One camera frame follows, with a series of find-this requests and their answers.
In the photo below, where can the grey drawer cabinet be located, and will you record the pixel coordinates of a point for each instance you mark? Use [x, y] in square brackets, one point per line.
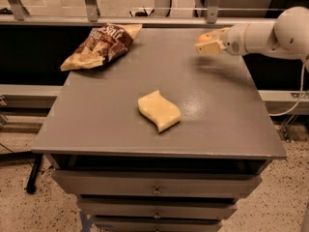
[162, 140]

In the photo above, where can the grey drawer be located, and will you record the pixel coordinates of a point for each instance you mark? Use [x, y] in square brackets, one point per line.
[143, 224]
[156, 184]
[160, 208]

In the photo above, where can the middle grey drawer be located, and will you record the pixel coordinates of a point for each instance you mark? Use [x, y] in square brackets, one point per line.
[160, 208]

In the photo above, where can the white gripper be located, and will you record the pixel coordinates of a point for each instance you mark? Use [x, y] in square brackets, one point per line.
[234, 40]

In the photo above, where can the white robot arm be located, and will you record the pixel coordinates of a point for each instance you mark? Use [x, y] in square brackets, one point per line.
[285, 38]

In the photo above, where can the black stand leg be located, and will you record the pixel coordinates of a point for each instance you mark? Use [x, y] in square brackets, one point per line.
[31, 183]

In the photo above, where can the yellow wavy sponge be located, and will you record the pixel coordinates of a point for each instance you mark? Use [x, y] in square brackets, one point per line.
[163, 113]

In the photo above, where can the metal railing frame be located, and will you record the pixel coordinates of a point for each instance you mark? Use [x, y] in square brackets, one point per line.
[188, 13]

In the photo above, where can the bottom grey drawer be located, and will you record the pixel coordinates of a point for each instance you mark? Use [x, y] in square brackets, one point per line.
[143, 224]

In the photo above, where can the top grey drawer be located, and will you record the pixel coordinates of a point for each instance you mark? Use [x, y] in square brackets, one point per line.
[156, 184]

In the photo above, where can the orange fruit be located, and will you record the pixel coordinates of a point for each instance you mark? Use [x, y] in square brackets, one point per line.
[204, 38]

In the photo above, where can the brown salt chip bag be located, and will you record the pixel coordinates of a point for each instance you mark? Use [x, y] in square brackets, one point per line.
[102, 46]

